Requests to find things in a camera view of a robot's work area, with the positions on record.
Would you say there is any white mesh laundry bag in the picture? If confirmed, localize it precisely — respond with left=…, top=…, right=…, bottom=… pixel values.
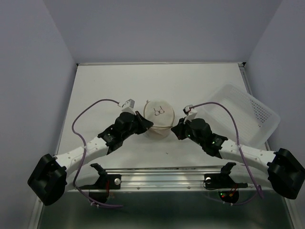
left=143, top=99, right=175, bottom=140

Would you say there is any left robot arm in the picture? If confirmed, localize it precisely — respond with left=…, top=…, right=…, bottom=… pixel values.
left=28, top=112, right=153, bottom=206

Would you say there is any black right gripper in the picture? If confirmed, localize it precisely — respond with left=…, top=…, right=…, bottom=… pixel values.
left=172, top=115, right=204, bottom=146

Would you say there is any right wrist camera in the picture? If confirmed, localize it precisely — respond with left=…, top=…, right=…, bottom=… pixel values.
left=183, top=104, right=197, bottom=123

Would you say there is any aluminium mounting rail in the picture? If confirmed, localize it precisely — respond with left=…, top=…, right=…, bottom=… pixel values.
left=76, top=165, right=272, bottom=192

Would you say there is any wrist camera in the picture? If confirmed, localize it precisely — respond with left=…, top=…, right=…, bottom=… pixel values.
left=118, top=99, right=135, bottom=115
left=183, top=104, right=197, bottom=123

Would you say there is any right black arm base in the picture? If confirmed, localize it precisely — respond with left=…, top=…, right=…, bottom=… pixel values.
left=203, top=162, right=248, bottom=205

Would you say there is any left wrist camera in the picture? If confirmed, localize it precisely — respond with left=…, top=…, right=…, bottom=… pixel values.
left=118, top=99, right=135, bottom=115

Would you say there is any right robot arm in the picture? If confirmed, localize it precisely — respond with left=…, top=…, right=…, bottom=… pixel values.
left=171, top=118, right=305, bottom=199

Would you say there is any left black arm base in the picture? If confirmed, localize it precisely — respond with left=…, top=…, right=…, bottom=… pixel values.
left=76, top=163, right=123, bottom=209

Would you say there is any white perforated plastic basket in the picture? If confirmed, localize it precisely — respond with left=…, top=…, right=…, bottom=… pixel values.
left=203, top=83, right=281, bottom=148

